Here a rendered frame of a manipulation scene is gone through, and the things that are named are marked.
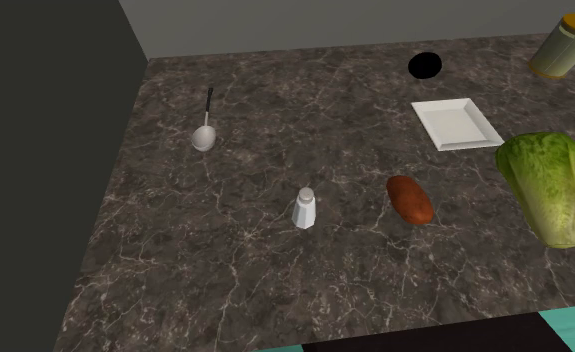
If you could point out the white salt shaker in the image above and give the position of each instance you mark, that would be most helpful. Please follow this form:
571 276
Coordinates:
304 212

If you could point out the brown potato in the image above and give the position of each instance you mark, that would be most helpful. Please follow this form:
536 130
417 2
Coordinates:
409 201

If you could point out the white rectangular plate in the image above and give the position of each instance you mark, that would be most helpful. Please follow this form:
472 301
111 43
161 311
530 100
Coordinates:
455 124

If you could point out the black round disc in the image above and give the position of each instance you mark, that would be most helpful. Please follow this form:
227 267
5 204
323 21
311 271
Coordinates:
424 65

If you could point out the dark robot stand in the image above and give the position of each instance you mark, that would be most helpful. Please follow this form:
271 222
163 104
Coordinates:
438 339

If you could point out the green lettuce head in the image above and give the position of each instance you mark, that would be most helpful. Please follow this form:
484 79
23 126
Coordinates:
550 187

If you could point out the pale jar with yellow lid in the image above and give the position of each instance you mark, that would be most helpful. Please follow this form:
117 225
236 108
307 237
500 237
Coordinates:
562 46

